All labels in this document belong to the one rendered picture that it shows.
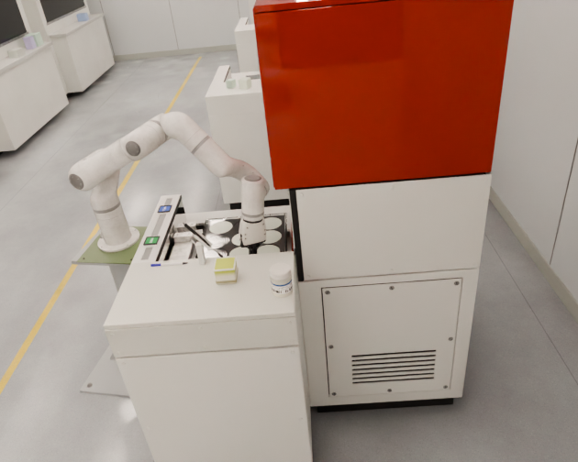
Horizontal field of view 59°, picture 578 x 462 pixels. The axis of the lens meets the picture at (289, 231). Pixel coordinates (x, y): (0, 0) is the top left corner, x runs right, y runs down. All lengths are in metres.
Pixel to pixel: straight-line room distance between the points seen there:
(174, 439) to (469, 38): 1.73
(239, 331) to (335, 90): 0.82
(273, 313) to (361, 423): 1.05
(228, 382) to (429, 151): 1.05
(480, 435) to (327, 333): 0.85
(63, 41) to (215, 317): 6.90
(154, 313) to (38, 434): 1.33
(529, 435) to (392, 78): 1.69
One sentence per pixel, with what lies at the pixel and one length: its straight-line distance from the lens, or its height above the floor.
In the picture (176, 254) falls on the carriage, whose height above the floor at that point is 0.88.
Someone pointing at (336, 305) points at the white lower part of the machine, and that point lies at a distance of 2.07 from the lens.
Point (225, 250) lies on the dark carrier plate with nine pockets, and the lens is 2.08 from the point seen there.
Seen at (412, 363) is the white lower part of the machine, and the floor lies 0.33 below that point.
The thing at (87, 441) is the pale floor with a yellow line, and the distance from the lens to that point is 2.78.
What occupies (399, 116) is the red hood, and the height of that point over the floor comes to 1.45.
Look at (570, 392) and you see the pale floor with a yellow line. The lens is 2.84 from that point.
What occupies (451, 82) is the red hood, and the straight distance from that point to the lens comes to 1.71.
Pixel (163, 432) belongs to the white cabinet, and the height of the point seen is 0.42.
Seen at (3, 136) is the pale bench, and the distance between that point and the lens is 6.45.
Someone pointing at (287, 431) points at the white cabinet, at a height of 0.38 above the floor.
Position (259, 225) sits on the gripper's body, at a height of 1.05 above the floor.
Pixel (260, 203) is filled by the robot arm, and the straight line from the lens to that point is 1.86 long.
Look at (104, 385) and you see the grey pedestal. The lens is 2.97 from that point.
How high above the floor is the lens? 2.03
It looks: 32 degrees down
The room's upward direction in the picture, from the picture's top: 6 degrees counter-clockwise
